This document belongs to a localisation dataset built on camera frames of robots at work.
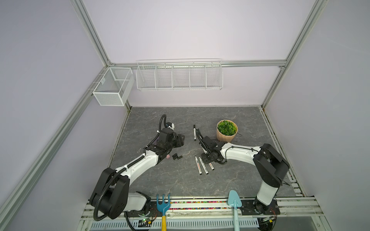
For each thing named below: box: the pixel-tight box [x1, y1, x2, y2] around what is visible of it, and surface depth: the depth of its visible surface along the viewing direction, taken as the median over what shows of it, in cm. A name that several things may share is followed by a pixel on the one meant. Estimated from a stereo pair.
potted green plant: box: [216, 119, 238, 143], surface depth 95 cm
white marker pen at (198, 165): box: [195, 155, 203, 176], surface depth 90 cm
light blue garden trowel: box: [227, 190, 243, 231], surface depth 75 cm
